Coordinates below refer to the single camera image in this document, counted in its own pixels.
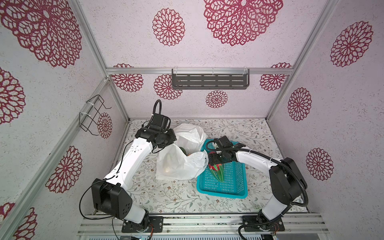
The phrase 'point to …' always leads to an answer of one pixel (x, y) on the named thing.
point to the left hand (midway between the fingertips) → (173, 141)
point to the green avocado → (184, 151)
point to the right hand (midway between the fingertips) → (214, 158)
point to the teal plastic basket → (235, 182)
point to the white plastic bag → (185, 158)
